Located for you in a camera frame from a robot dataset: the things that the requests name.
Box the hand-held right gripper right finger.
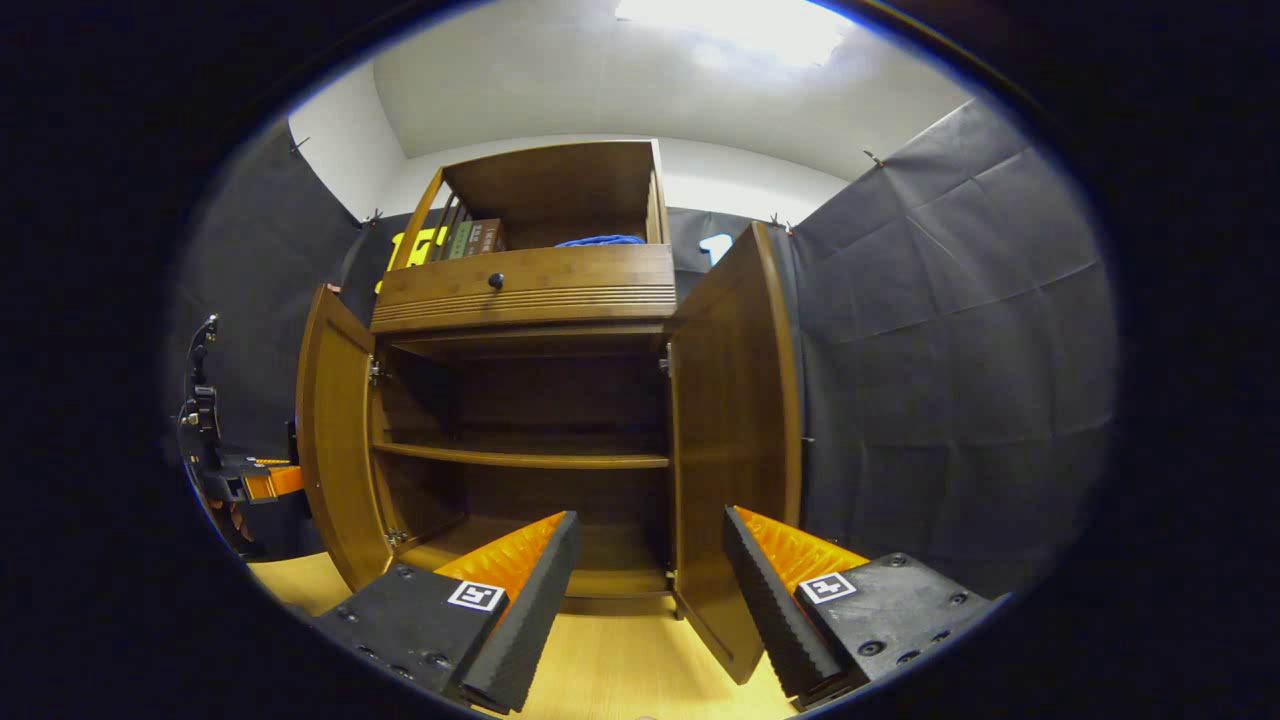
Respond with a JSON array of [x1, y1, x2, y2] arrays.
[[722, 505, 1001, 709]]

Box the wooden cabinet shelf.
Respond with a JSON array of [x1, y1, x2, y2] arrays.
[[372, 440, 671, 471]]

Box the wooden shoe cabinet door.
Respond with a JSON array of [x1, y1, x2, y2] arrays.
[[296, 284, 393, 593], [668, 222, 804, 686]]

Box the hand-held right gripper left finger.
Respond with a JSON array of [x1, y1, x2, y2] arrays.
[[312, 511, 583, 715]]

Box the ceiling light panel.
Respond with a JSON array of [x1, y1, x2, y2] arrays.
[[615, 0, 861, 66]]

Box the wooden double-door shoe cabinet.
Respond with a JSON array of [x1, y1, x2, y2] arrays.
[[370, 139, 681, 599]]

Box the wooden cabinet drawer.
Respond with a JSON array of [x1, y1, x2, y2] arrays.
[[370, 244, 678, 334]]

